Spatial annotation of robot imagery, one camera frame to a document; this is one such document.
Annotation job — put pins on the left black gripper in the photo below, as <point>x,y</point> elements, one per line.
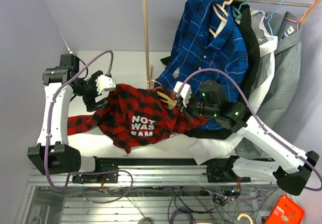
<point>91,104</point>

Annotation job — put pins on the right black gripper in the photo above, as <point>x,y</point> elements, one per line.
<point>186,112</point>

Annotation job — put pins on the yellow velvet hanger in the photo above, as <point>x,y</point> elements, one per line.
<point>166,100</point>

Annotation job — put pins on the red black plaid shirt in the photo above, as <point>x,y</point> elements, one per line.
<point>135,117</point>

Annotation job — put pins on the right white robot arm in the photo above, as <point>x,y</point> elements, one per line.
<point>291,167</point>

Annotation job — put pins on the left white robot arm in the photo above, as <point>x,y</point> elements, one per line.
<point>53,154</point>

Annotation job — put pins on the white shirt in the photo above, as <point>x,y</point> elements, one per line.
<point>206,149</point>

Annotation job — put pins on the blue plaid shirt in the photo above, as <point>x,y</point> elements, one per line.
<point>217,75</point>

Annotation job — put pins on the cream plastic hanger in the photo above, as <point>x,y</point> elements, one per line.
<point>222,7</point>

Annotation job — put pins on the grey shirt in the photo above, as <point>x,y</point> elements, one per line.
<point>287,70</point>

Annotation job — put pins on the teal plastic hanger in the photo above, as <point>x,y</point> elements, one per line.
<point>236,11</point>

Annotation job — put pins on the cream hanger on floor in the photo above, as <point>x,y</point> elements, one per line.
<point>245,217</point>

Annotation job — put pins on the light blue plastic hanger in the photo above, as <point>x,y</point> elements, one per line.
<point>269,18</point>

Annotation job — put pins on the pink plastic hanger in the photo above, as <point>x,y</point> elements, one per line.
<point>297,22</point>

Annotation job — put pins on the orange plastic box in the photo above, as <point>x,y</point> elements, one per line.
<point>286,211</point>

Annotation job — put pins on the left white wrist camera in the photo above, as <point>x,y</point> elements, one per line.
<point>105,83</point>

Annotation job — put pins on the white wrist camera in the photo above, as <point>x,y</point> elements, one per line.
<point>185,93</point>
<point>105,83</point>

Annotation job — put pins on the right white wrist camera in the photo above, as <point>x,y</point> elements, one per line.
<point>185,93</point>

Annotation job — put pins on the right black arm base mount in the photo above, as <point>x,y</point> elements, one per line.
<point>219,170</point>

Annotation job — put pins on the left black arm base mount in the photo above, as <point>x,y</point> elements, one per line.
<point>105,172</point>

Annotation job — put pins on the aluminium rail frame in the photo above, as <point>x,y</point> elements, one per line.
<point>147,193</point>

